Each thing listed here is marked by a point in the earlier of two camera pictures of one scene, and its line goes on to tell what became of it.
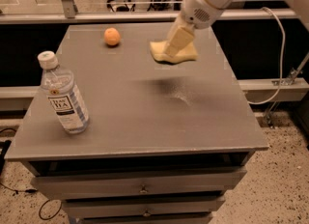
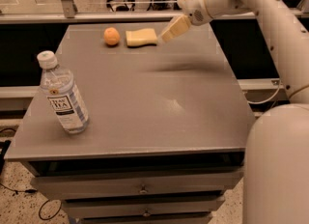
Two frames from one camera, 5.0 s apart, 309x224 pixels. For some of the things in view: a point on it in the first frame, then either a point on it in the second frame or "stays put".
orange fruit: x=112 y=36 stays put
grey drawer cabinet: x=164 y=142 stays put
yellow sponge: x=160 y=52 → x=141 y=38
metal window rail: x=20 y=18 stays put
